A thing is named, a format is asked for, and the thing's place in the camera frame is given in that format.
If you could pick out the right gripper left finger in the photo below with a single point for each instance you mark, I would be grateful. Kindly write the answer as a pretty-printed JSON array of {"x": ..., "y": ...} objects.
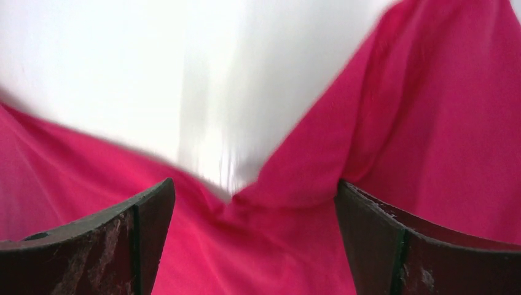
[{"x": 114, "y": 251}]

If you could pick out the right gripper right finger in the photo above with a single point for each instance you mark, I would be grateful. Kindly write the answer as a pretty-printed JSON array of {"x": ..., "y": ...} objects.
[{"x": 391, "y": 251}]

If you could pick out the magenta t shirt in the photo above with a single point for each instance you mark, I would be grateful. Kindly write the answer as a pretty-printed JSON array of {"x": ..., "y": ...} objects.
[{"x": 426, "y": 116}]

